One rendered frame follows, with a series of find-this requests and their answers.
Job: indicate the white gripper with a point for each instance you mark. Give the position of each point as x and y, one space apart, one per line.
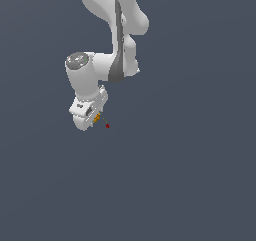
87 109

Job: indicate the small orange object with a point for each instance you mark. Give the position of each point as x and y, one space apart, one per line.
96 118

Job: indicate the small red goal marker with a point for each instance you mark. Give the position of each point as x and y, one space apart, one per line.
107 126

